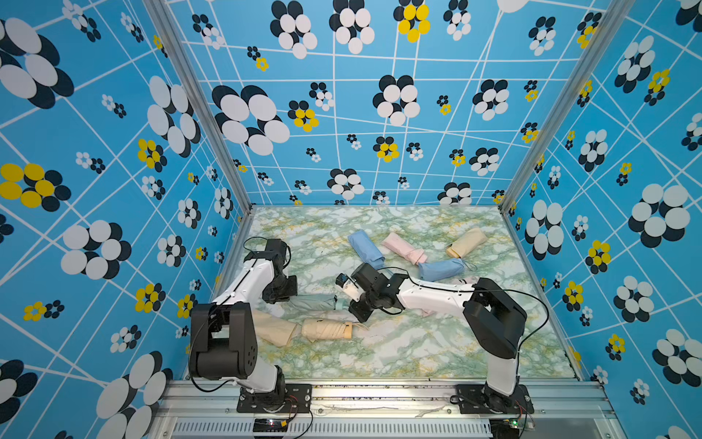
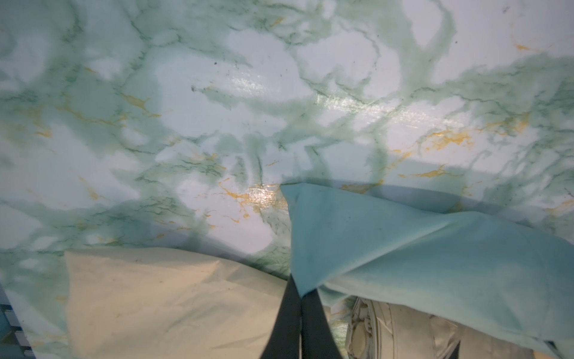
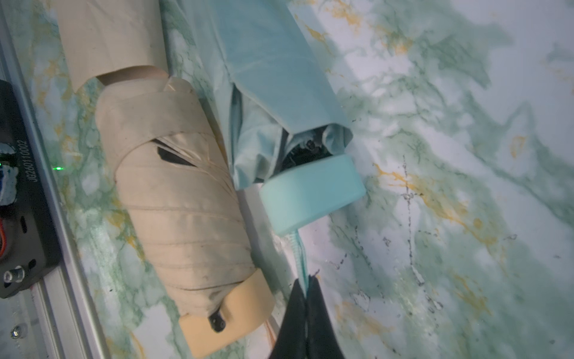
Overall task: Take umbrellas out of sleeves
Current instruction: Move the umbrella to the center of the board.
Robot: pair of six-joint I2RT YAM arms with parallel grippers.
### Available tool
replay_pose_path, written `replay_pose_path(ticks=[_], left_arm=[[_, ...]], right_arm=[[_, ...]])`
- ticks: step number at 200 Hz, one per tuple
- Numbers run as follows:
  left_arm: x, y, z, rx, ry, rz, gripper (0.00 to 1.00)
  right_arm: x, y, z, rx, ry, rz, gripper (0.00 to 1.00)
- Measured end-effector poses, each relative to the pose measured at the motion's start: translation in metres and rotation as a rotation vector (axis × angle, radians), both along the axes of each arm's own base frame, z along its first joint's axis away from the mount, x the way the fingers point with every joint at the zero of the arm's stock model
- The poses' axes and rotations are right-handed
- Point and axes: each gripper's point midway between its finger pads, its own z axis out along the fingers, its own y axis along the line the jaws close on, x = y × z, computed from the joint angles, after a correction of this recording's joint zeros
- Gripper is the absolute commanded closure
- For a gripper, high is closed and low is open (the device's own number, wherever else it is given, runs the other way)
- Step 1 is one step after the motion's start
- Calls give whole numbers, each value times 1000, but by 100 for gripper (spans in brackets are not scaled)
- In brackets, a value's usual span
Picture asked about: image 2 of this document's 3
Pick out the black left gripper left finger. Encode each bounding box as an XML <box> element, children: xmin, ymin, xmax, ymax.
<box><xmin>260</xmin><ymin>276</ymin><xmax>301</xmax><ymax>359</ymax></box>

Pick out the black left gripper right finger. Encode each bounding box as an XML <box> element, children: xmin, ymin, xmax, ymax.
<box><xmin>301</xmin><ymin>290</ymin><xmax>342</xmax><ymax>359</ymax></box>

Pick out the beige umbrella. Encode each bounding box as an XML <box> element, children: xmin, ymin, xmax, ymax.
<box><xmin>346</xmin><ymin>298</ymin><xmax>549</xmax><ymax>359</ymax></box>

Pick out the beige umbrella sleeve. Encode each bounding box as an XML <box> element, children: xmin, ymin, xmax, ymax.
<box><xmin>64</xmin><ymin>248</ymin><xmax>286</xmax><ymax>358</ymax></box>

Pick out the mint green umbrella sleeve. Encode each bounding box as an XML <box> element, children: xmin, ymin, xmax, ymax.
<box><xmin>281</xmin><ymin>183</ymin><xmax>573</xmax><ymax>358</ymax></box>

